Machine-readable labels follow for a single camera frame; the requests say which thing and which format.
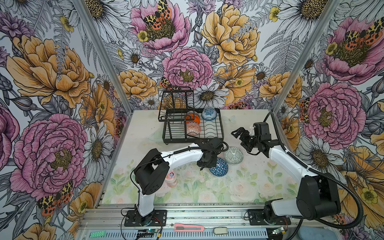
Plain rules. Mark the grey oval object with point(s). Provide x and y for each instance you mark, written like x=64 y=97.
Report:
x=220 y=231

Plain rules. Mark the green patterned ceramic bowl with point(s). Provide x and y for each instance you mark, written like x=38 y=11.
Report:
x=233 y=156

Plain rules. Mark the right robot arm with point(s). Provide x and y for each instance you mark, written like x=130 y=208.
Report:
x=317 y=196

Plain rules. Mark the blue floral ceramic bowl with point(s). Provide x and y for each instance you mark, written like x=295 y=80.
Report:
x=209 y=114

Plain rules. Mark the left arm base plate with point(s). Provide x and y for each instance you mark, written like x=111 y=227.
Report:
x=157 y=218

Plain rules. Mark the black wire dish rack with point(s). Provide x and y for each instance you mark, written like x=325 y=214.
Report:
x=183 y=121

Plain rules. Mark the orange plastic bowl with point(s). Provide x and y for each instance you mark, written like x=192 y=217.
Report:
x=192 y=117

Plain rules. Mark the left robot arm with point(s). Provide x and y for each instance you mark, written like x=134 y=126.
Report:
x=151 y=172

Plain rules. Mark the blue cloth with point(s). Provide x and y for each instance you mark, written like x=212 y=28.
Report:
x=311 y=233

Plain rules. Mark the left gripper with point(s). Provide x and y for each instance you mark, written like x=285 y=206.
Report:
x=213 y=163

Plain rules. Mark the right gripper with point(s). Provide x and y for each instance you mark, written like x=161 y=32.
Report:
x=243 y=137

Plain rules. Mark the orange patterned ceramic bowl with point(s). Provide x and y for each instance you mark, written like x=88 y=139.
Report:
x=193 y=129

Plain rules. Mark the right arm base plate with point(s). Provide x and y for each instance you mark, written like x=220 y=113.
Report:
x=259 y=217

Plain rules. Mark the pink lidded small jar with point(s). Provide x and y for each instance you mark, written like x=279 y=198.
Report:
x=171 y=179

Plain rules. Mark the pink utility knife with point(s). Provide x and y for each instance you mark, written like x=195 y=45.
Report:
x=188 y=228

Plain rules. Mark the dark blue patterned bowl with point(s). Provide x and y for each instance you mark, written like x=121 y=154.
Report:
x=221 y=168

